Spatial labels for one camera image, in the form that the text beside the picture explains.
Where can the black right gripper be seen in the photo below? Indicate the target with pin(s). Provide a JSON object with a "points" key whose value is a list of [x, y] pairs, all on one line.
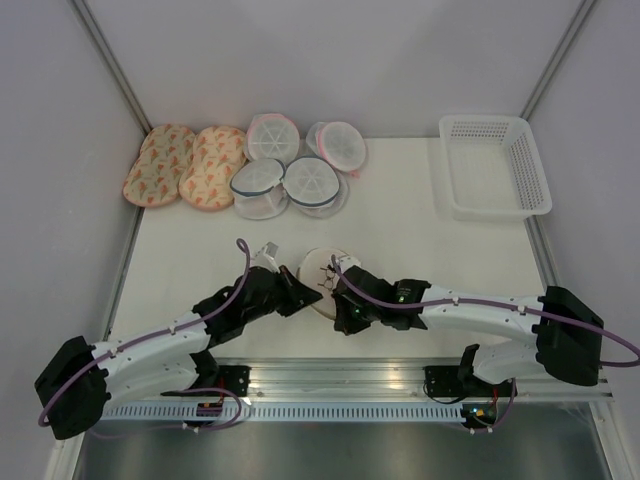
{"points": [[344, 322]]}

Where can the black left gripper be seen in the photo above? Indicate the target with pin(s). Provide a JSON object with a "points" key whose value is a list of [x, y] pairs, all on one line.
{"points": [[298, 295]]}

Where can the beige trimmed round laundry bag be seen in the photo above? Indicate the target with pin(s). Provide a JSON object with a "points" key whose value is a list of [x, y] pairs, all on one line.
{"points": [[316, 272]]}

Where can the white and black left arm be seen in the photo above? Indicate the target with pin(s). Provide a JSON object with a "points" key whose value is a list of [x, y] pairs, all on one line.
{"points": [[83, 381]]}

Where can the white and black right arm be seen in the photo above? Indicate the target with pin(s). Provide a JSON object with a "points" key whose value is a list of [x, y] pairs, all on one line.
{"points": [[555, 333]]}

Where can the blue trimmed laundry bag right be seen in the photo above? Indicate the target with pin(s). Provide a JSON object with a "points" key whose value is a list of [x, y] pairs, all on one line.
{"points": [[315, 188]]}

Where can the white mesh laundry bag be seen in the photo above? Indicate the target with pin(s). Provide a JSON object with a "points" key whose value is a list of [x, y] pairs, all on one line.
{"points": [[258, 190]]}

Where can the pink trimmed laundry bag right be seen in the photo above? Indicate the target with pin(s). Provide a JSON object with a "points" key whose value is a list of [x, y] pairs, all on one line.
{"points": [[340, 144]]}

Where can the pink trimmed laundry bag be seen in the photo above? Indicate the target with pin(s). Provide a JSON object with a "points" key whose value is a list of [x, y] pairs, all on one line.
{"points": [[272, 136], [340, 144]]}

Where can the pink trimmed laundry bag left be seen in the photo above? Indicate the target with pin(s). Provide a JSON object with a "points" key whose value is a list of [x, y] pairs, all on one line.
{"points": [[272, 136]]}

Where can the floral peach bra pad right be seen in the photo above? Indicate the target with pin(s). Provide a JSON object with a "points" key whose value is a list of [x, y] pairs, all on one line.
{"points": [[217, 156]]}

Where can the floral peach bra pad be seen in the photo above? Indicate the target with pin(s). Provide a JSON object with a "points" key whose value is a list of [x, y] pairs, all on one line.
{"points": [[164, 156], [217, 156]]}

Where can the floral peach bra pad left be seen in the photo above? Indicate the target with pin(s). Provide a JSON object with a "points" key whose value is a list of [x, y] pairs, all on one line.
{"points": [[164, 156]]}

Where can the white perforated plastic basket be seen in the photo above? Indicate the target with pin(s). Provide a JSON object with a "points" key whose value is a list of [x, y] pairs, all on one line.
{"points": [[494, 168]]}

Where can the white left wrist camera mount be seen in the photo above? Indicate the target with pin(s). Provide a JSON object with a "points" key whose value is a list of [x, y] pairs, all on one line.
{"points": [[266, 258]]}

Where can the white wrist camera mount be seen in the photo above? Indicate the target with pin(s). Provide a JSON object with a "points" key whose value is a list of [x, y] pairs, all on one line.
{"points": [[266, 258], [344, 262]]}

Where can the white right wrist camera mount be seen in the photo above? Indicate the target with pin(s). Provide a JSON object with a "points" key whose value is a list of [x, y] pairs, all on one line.
{"points": [[344, 262]]}

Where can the aluminium mounting rail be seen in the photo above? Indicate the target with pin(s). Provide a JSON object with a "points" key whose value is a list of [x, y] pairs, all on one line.
{"points": [[379, 379]]}

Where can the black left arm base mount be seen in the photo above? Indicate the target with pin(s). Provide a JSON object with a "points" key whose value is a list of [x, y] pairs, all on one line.
{"points": [[230, 378]]}

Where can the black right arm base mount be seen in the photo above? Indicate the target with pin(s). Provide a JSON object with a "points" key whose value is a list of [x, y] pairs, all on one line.
{"points": [[442, 385]]}

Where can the white slotted cable duct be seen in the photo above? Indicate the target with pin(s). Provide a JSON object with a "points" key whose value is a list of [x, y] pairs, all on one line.
{"points": [[290, 412]]}

